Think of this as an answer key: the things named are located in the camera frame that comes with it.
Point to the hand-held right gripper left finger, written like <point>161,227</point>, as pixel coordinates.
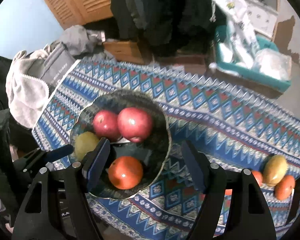
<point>100,162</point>

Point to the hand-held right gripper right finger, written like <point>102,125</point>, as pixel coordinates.
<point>192,165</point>

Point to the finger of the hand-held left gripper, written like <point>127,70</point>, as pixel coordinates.
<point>60,152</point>

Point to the yellow pear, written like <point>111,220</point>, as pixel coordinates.
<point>86,145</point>

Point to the large orange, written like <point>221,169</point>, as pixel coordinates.
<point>125,172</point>

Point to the red apple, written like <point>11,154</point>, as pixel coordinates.
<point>135,123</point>
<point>105,125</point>

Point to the dark glass bowl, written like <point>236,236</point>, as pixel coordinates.
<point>150,155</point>

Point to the blue patterned tablecloth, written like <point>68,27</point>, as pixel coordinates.
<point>215,120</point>

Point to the white fleece towel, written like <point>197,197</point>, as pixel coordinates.
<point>25,87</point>

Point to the yellow-green mango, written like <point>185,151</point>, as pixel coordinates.
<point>274,170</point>

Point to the grey tote bag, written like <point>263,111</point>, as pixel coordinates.
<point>57,65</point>

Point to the teal plastic crate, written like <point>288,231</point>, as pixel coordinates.
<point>252,76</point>

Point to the grey clothes pile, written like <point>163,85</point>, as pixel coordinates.
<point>77,40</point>

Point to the clear plastic bag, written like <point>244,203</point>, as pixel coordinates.
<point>272,62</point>

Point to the white floral bag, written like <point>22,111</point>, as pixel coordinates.
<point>237,25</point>

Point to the wooden louvered wardrobe door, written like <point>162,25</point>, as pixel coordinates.
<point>72,0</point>

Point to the black coat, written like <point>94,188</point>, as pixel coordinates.
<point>160,12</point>

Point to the wooden shelf unit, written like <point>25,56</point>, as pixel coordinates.
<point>277,5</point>

